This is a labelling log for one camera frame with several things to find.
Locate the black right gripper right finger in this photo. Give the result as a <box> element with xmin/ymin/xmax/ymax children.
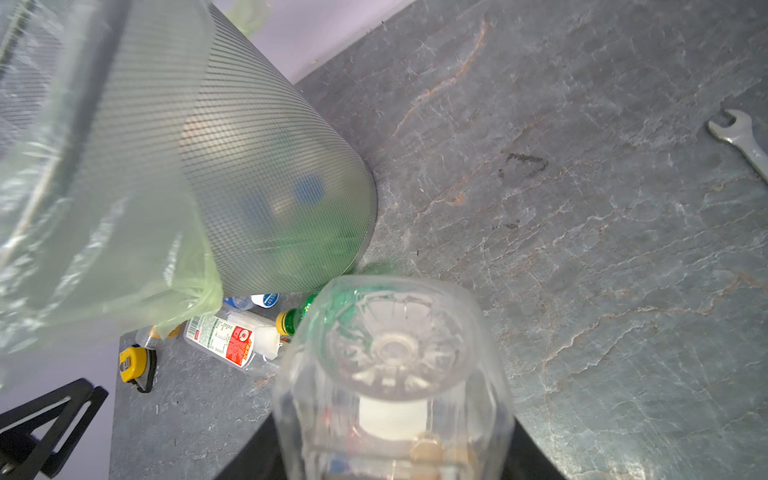
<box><xmin>509</xmin><ymin>420</ymin><xmax>566</xmax><ymax>480</ymax></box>

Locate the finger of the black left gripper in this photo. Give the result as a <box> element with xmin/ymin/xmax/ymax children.
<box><xmin>1</xmin><ymin>378</ymin><xmax>108</xmax><ymax>479</ymax></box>

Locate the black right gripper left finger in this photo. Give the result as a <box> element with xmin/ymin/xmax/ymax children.
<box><xmin>215</xmin><ymin>414</ymin><xmax>282</xmax><ymax>480</ymax></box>

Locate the small bottle green label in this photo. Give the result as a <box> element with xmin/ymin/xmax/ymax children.
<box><xmin>272</xmin><ymin>275</ymin><xmax>515</xmax><ymax>479</ymax></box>

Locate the clear bottle yellow label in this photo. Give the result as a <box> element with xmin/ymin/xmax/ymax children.
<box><xmin>134</xmin><ymin>324</ymin><xmax>184</xmax><ymax>350</ymax></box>

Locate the green bin liner bag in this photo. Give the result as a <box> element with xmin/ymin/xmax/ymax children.
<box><xmin>1</xmin><ymin>1</ymin><xmax>222</xmax><ymax>390</ymax></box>

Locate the grey mesh waste bin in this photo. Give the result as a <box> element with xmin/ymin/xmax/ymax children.
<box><xmin>181</xmin><ymin>1</ymin><xmax>377</xmax><ymax>297</ymax></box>

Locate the square bottle red green label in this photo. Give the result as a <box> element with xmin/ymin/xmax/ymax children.
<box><xmin>183</xmin><ymin>309</ymin><xmax>284</xmax><ymax>376</ymax></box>

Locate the yellow tape measure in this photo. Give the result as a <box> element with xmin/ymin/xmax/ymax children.
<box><xmin>119</xmin><ymin>345</ymin><xmax>157</xmax><ymax>394</ymax></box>

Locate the small green plastic bottle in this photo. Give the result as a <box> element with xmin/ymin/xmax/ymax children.
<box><xmin>275</xmin><ymin>292</ymin><xmax>318</xmax><ymax>337</ymax></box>

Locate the clear bottle blue label white cap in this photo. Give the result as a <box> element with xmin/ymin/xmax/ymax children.
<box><xmin>224</xmin><ymin>294</ymin><xmax>279</xmax><ymax>310</ymax></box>

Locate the silver open-end wrench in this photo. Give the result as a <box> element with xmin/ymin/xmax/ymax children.
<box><xmin>706</xmin><ymin>109</ymin><xmax>768</xmax><ymax>182</ymax></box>

